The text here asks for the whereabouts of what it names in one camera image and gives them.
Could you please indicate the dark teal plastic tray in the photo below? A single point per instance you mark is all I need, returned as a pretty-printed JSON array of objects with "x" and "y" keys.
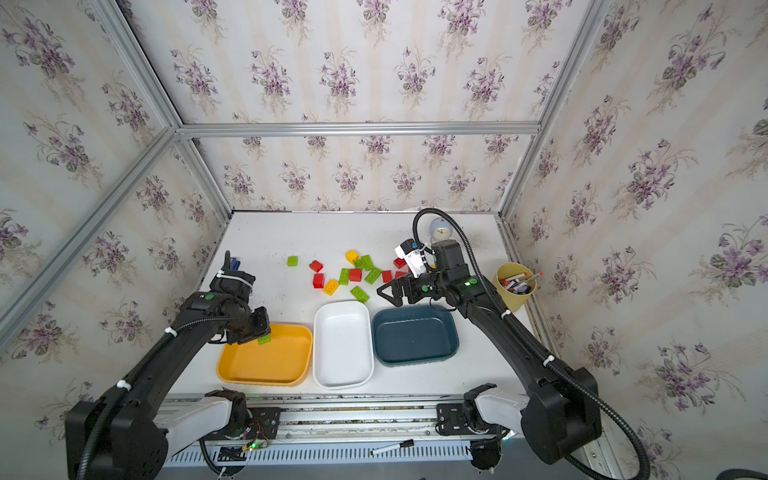
[{"x": 414, "y": 335}]

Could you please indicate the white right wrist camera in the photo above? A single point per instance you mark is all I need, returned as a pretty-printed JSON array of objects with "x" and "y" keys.
[{"x": 417, "y": 256}]

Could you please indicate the white plastic tray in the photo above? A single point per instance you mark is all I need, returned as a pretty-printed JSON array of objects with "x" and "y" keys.
[{"x": 343, "y": 352}]

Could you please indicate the yellow plastic tray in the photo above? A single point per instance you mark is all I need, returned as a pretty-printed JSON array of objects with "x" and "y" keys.
[{"x": 283, "y": 362}]

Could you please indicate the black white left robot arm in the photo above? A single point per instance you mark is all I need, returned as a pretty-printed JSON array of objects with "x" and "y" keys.
[{"x": 117, "y": 435}]

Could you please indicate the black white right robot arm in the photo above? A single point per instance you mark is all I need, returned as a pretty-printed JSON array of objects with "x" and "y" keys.
[{"x": 564, "y": 411}]

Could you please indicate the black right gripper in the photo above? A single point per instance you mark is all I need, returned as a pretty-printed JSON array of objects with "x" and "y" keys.
[{"x": 409, "y": 288}]

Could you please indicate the yellow lego brick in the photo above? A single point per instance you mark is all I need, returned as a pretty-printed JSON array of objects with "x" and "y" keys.
[
  {"x": 331, "y": 287},
  {"x": 352, "y": 257}
]

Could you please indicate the black marker pen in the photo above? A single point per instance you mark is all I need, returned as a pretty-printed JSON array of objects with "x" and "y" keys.
[{"x": 389, "y": 448}]

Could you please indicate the small white alarm clock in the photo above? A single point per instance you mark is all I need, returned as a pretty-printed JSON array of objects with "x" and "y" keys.
[{"x": 440, "y": 230}]

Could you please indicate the yellow pen cup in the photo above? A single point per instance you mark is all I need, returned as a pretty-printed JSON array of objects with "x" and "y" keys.
[{"x": 516, "y": 284}]

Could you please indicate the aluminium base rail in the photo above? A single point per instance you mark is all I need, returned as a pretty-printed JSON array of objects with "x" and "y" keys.
[{"x": 342, "y": 429}]

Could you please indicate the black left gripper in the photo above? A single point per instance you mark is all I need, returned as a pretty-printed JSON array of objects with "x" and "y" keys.
[{"x": 249, "y": 327}]

